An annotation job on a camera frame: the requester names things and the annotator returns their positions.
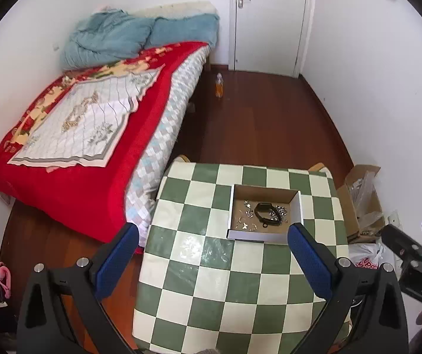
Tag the beige bed headboard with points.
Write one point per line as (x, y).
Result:
(181, 8)

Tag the white plastic bag red print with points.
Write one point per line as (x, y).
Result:
(366, 254)

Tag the white door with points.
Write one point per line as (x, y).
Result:
(270, 25)

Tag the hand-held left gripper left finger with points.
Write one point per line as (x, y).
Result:
(118, 261)

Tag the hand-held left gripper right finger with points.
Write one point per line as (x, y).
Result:
(307, 254)

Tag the orange drink bottle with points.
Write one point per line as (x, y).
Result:
(219, 88)

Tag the brown cardboard box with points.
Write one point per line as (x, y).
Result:
(345, 206)

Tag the white wall socket strip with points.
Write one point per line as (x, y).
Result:
(394, 218)

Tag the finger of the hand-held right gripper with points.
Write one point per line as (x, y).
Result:
(399, 238)

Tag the silver earrings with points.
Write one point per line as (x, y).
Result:
(247, 206)

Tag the pink hanger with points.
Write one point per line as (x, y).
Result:
(1, 273)

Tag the blue duvet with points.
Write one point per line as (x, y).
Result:
(107, 37)

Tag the white cardboard box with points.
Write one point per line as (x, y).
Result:
(255, 236)

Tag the clear plastic packaging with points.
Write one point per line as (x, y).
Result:
(362, 191)

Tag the blue pillow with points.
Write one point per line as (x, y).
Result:
(185, 27)

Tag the black smart watch band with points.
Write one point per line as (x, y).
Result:
(264, 206)

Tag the green checkered tablecloth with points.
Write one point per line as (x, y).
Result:
(196, 302)

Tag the red printed blanket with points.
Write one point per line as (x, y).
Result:
(85, 191)

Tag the checked mattress sheet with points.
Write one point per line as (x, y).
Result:
(166, 125)

